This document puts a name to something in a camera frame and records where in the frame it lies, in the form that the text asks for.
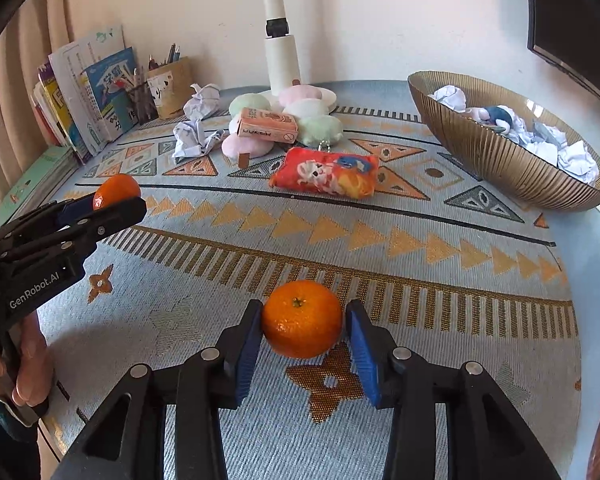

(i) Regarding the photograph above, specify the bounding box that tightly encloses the flat green book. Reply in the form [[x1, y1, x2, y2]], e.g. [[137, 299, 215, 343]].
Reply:
[[0, 146, 77, 226]]

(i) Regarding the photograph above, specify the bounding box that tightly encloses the small crumpled paper ball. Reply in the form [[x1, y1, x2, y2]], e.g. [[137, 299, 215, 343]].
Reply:
[[182, 83, 222, 121]]

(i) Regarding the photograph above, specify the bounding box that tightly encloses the person's left forearm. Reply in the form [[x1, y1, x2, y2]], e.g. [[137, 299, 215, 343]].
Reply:
[[0, 380, 43, 480]]

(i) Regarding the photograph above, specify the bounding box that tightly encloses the pink cardboard box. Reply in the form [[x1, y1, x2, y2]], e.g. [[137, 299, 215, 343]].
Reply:
[[235, 108, 299, 143]]

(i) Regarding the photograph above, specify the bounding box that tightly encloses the patterned blue table mat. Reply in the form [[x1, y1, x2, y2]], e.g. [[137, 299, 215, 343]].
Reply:
[[37, 80, 581, 480]]

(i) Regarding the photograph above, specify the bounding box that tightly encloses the person's left hand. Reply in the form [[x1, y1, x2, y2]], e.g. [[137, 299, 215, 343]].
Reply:
[[0, 310, 57, 407]]

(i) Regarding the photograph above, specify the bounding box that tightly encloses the green round plush cushion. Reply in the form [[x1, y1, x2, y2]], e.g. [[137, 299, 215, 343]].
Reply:
[[228, 93, 272, 118], [295, 115, 344, 147]]

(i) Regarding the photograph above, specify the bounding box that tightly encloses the pink round plush cushion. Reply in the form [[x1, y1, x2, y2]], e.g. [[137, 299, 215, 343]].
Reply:
[[221, 132, 276, 171], [278, 85, 323, 103]]

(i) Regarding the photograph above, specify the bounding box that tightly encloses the kraft paper pen holder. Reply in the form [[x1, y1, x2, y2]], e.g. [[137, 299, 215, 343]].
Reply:
[[146, 56, 193, 120]]

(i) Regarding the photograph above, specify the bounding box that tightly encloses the blue and white plush toy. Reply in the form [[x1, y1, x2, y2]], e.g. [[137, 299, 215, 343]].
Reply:
[[472, 105, 518, 134]]

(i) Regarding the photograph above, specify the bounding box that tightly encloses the red snack packet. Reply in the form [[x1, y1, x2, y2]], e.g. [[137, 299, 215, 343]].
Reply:
[[269, 146, 380, 202]]

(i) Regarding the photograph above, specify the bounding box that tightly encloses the white round plush cushion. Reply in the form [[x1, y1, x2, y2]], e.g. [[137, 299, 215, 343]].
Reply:
[[282, 98, 331, 120]]

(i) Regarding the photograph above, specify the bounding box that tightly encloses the ribbed brown glass bowl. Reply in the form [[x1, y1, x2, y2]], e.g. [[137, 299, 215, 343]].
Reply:
[[407, 71, 600, 212]]

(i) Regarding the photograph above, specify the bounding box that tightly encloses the orange mandarin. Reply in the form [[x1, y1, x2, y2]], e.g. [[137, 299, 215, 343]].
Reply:
[[92, 173, 142, 211], [261, 280, 343, 360]]

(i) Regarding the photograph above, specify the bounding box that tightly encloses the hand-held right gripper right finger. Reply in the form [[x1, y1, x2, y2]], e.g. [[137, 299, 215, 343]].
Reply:
[[345, 299, 563, 480]]

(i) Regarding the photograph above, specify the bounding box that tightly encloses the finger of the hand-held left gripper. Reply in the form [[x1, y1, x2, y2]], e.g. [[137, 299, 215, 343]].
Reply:
[[0, 198, 98, 252], [0, 196, 147, 267]]

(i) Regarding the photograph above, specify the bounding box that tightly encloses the black monitor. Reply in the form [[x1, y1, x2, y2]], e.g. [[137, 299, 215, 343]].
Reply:
[[522, 0, 600, 116]]

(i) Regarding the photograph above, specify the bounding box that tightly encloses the beige curtain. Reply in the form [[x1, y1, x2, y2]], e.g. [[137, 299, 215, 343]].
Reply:
[[0, 0, 78, 211]]

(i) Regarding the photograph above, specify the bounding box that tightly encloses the pile of papers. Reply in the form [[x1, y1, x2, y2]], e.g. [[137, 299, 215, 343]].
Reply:
[[427, 85, 600, 186]]

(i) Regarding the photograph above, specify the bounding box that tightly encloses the black mesh pen holder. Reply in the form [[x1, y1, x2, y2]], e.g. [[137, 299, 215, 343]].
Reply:
[[125, 82, 159, 124]]

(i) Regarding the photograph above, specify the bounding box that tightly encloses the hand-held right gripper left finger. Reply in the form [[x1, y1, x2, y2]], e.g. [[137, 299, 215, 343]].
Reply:
[[62, 299, 265, 480]]

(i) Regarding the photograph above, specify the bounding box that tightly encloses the row of books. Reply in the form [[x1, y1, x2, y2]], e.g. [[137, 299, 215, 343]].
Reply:
[[30, 24, 138, 166]]

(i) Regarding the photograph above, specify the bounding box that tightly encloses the bunch of pens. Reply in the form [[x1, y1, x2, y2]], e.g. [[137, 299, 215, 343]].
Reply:
[[147, 42, 182, 71], [122, 66, 148, 92]]

